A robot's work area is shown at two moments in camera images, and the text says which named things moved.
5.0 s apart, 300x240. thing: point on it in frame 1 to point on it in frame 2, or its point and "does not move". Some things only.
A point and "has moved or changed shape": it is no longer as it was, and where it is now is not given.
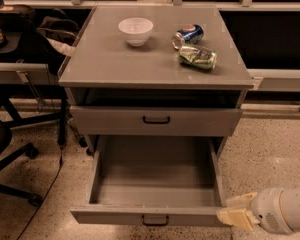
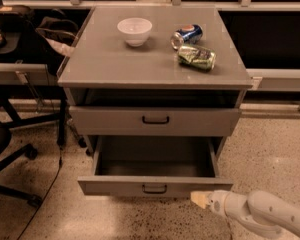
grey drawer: x=158 y=121 does not move
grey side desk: x=14 y=80 does not move
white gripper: x=267 y=208 to x=217 y=203
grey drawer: x=153 y=181 has moved or changed shape
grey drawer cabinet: x=156 y=72 does not move
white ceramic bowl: x=136 y=30 does not move
